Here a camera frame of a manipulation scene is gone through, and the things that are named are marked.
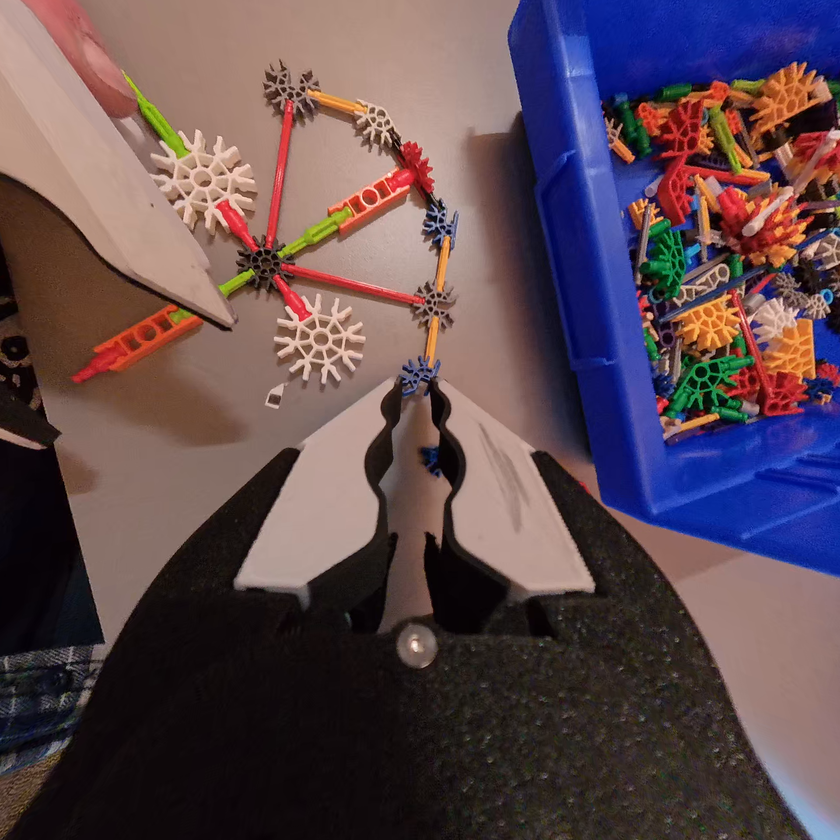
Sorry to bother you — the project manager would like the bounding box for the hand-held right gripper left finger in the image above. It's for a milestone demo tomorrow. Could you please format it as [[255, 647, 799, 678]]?
[[234, 378, 403, 608]]

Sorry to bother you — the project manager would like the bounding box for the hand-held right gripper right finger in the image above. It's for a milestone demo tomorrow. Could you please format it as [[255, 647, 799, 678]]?
[[430, 378, 597, 605]]

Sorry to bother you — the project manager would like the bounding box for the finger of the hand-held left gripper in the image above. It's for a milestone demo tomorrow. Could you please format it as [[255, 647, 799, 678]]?
[[0, 381, 61, 452], [0, 0, 238, 330]]

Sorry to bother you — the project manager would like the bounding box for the blue toy connector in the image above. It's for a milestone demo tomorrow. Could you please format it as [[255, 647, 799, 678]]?
[[397, 356, 442, 398]]

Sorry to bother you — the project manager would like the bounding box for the long red toy rod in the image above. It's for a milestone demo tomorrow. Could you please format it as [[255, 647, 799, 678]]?
[[281, 261, 426, 307]]

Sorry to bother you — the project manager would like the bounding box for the colourful toy rod wheel assembly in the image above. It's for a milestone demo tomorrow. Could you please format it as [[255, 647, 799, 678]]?
[[71, 60, 460, 398]]

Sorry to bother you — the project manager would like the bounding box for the pile of toy construction pieces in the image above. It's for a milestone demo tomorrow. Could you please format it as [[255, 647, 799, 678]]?
[[604, 62, 840, 444]]

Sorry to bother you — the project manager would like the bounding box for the blue plastic bin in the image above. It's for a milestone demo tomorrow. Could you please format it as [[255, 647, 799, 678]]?
[[508, 0, 840, 578]]

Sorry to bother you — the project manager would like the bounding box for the person's left hand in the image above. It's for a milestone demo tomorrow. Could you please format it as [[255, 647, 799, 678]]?
[[25, 0, 140, 119]]

